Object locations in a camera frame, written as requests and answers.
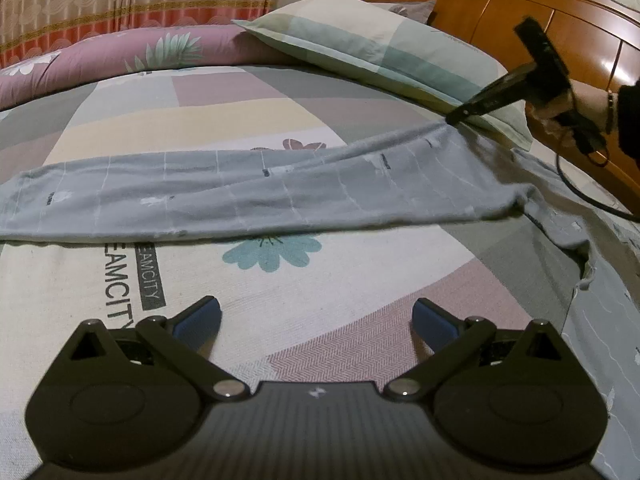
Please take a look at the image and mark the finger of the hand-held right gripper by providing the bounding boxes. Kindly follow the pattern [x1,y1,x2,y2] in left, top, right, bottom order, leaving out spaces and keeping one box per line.
[445,74,531,126]

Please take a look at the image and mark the checked pillow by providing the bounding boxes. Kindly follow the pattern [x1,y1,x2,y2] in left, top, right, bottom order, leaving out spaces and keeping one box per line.
[231,0,533,151]

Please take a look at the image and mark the small floral pillow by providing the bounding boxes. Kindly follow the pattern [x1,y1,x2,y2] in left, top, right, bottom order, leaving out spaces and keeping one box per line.
[387,0,437,23]

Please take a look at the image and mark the person's right forearm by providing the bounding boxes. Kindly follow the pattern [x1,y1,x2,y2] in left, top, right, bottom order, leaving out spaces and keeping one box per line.
[570,77,640,156]

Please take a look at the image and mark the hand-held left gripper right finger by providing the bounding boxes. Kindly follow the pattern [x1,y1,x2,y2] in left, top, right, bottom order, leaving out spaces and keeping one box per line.
[382,297,583,402]

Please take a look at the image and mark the grey printed pants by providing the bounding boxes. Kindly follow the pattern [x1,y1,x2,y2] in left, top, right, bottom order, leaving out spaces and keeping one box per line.
[0,120,640,411]

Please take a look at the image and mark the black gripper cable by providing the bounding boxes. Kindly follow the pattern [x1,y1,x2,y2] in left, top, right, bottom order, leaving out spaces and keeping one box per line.
[555,110,640,221]

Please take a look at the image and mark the purple floral quilt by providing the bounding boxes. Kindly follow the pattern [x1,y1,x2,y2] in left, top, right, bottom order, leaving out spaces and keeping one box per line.
[0,24,296,111]

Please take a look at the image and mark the person's right hand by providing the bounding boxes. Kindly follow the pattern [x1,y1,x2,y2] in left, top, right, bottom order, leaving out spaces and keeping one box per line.
[530,87,576,136]

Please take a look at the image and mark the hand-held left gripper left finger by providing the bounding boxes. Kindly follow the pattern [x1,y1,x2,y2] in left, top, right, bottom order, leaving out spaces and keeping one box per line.
[47,296,250,402]

